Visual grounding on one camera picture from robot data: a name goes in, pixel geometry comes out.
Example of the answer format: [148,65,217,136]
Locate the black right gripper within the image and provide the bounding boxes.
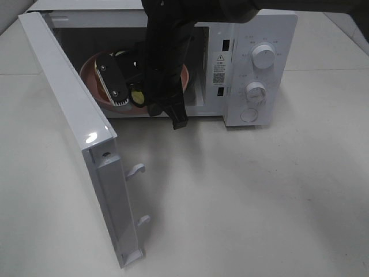
[95,42,188,130]

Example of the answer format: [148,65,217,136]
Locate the yellow egg sheet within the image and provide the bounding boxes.
[131,89,145,106]

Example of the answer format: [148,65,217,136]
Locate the pink round plate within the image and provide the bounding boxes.
[80,51,190,111]

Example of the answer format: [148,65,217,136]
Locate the white microwave door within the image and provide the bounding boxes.
[18,12,150,268]

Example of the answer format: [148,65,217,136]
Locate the round door release button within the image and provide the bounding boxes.
[240,108,258,122]

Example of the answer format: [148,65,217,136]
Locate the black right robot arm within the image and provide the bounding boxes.
[116,1,368,129]

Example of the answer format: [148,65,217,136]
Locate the white warning label sticker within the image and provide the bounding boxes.
[212,51,228,85]

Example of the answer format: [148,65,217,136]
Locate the white lower timer knob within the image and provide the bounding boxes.
[246,81,266,103]

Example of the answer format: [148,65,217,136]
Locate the white upper microwave knob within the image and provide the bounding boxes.
[251,43,276,69]

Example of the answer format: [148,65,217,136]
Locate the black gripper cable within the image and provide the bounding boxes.
[111,50,197,109]

